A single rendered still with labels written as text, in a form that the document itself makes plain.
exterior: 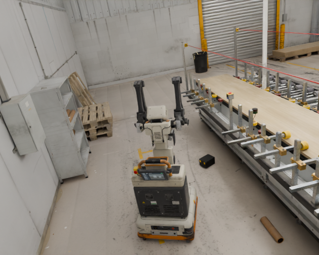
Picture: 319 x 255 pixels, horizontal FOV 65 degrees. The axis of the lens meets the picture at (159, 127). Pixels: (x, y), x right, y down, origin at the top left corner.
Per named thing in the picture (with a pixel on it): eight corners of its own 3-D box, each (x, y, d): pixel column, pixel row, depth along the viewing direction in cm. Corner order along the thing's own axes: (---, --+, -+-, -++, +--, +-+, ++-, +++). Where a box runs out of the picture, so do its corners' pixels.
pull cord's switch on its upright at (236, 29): (237, 82, 529) (236, 27, 484) (234, 81, 543) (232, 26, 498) (241, 81, 530) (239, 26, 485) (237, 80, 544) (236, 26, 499)
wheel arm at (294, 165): (271, 174, 207) (271, 170, 206) (269, 172, 211) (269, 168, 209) (326, 160, 213) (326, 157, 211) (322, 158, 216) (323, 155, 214)
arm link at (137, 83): (131, 81, 274) (140, 80, 272) (134, 80, 287) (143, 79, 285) (136, 121, 286) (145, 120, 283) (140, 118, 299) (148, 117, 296)
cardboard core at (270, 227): (276, 238, 249) (260, 217, 276) (276, 244, 252) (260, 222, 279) (284, 236, 250) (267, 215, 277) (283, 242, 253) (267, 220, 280)
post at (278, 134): (276, 176, 248) (278, 132, 228) (274, 174, 251) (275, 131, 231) (279, 175, 248) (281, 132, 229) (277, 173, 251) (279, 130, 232)
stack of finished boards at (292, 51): (343, 45, 931) (344, 40, 924) (285, 57, 899) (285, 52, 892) (326, 43, 1000) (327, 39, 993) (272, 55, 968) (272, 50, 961)
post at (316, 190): (313, 211, 203) (320, 161, 183) (310, 208, 206) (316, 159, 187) (317, 210, 203) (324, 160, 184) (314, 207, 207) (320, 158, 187)
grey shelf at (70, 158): (61, 183, 412) (25, 93, 348) (68, 157, 493) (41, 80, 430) (87, 177, 417) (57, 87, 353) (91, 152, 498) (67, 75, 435)
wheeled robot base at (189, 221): (194, 243, 265) (192, 225, 254) (137, 240, 280) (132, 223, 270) (198, 199, 324) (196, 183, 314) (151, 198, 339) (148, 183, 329)
